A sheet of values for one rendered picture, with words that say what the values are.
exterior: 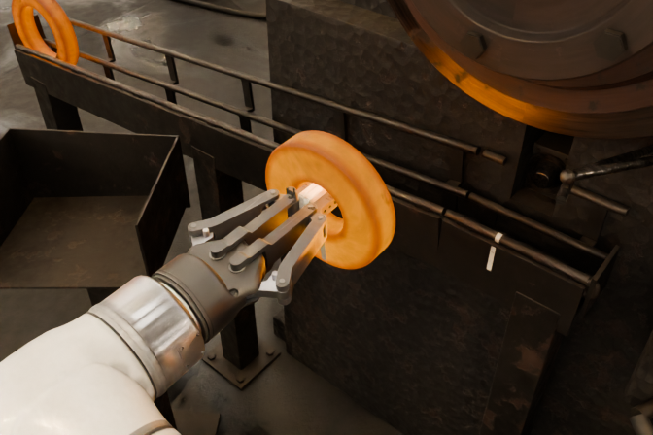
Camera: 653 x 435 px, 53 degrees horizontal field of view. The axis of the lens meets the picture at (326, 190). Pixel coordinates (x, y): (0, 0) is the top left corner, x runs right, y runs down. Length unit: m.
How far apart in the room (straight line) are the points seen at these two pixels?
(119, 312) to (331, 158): 0.24
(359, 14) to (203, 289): 0.55
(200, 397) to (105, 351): 1.04
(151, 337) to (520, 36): 0.40
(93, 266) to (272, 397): 0.67
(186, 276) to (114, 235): 0.48
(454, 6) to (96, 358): 0.42
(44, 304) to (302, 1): 1.12
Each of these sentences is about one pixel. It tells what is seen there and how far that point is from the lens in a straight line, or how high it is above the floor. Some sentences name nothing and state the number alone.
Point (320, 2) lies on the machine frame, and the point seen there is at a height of 0.87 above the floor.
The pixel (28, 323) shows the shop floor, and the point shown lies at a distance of 1.81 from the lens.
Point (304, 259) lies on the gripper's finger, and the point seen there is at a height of 0.84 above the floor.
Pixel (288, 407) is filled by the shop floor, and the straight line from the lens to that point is 1.52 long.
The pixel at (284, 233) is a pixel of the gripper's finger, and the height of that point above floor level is 0.85.
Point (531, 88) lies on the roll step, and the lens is 0.70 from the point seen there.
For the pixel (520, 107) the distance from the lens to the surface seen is 0.74.
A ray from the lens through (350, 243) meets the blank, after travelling 0.68.
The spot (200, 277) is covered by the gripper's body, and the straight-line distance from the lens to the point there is 0.56.
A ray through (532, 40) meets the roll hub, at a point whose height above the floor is 1.01.
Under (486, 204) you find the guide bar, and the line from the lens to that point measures 0.91.
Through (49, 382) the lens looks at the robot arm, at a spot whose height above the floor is 0.88.
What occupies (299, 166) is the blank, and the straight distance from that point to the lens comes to 0.66.
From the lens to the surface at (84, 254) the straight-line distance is 1.02.
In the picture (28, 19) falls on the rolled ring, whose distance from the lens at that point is 1.62.
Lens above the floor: 1.26
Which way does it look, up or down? 38 degrees down
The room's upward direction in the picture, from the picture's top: straight up
